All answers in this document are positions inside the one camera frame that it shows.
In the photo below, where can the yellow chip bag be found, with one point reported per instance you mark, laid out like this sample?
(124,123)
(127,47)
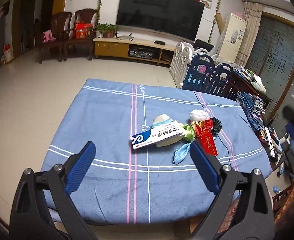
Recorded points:
(216,128)

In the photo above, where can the white blue medicine box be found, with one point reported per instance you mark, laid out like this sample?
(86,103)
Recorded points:
(158,134)

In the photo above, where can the white crumpled tissue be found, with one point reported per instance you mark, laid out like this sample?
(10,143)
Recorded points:
(199,115)

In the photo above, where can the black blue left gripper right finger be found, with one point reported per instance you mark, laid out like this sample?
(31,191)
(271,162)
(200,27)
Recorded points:
(241,207)

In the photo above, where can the dark wooden chair left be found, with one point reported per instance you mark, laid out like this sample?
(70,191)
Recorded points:
(60,27)

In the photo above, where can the navy baby fence panel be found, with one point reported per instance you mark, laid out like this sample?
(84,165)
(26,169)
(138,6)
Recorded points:
(204,76)

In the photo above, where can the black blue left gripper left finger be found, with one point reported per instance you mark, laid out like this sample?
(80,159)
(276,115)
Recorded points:
(30,215)

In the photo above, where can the dark wooden chair right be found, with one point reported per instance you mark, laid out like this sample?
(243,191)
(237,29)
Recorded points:
(83,16)

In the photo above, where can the light blue crumpled mask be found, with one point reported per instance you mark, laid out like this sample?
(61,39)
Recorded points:
(157,123)

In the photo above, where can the beige curtain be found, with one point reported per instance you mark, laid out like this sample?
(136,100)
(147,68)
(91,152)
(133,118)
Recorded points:
(253,13)

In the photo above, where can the white standing air conditioner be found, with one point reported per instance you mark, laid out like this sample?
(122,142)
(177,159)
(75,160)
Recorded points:
(231,37)

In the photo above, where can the dark wooden chair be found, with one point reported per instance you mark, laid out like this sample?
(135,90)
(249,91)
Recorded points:
(83,16)
(60,27)

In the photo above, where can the green snack wrapper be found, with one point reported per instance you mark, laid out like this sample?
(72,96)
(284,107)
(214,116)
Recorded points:
(189,134)

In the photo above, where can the white baby fence panel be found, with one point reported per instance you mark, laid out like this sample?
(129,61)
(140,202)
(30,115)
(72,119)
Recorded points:
(182,57)

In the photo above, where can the cluttered side table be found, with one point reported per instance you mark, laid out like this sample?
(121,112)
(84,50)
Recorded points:
(251,95)

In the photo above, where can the large black television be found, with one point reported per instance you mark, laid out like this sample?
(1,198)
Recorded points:
(176,17)

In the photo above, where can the potted green plant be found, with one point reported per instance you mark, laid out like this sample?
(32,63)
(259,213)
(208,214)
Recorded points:
(107,30)

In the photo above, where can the pink cloth on chair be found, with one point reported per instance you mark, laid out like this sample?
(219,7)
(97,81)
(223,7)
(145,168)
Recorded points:
(48,37)

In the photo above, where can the blue striped tablecloth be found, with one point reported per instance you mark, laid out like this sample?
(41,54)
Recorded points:
(126,186)

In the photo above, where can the red gift box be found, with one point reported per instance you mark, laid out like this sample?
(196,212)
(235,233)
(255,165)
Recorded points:
(82,30)

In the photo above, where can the black set-top box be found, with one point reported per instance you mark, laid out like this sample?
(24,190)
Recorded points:
(159,42)

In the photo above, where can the wooden TV cabinet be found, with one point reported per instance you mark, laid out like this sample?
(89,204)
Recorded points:
(134,49)

